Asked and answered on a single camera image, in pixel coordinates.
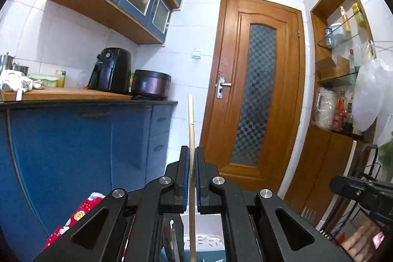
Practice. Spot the steel pot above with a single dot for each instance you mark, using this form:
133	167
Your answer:
20	68

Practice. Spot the wooden door with glass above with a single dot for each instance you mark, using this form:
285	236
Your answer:
254	90

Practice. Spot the wooden floor cabinet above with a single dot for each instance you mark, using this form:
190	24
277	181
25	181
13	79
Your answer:
322	173

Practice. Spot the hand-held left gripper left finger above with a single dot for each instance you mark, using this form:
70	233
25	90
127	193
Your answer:
185	179

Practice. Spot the white cloth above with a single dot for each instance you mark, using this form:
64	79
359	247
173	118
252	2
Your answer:
15	81

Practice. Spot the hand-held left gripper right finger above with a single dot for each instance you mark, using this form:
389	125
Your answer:
199	180

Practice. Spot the yellow oil bottle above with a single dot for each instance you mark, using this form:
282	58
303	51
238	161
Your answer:
356	15

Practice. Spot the dark rice cooker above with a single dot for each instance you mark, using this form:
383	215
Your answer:
150	84

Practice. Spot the wooden chopstick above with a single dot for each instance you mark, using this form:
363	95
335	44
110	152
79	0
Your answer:
191	133

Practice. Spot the metal tongs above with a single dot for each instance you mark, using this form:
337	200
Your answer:
174	246

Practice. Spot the cardboard box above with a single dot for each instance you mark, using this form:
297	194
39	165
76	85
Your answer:
333	67

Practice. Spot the blue lid jar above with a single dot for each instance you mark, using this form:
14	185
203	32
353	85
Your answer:
329	36

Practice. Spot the tall clear bottle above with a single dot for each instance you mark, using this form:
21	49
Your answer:
345	19

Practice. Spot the black air fryer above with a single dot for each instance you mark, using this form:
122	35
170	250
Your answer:
110	70

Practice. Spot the red smiley flower tablecloth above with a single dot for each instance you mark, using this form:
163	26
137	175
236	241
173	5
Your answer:
72	220

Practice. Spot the white plastic bag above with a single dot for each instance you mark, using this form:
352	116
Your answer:
368	93

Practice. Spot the wooden shelf niche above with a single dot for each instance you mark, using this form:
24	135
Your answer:
319	10

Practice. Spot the smartphone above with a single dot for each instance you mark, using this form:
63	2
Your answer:
379	242

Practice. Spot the dark bottle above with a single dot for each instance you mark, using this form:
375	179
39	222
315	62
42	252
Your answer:
348	119

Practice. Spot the wooden cutting board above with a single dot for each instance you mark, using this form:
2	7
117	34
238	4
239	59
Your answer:
61	93

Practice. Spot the bag of green vegetables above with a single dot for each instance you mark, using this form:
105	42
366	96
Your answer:
387	154

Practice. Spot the light blue utensil holder box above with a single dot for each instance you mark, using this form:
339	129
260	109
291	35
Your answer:
208	242

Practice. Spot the red bottle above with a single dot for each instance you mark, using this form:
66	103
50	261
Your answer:
339	113

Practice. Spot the white light switch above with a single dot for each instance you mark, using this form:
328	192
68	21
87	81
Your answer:
196	53

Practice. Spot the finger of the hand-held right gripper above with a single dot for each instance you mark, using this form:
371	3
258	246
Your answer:
344	185

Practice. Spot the blue kitchen counter cabinet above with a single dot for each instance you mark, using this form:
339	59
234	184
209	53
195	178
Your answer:
83	157

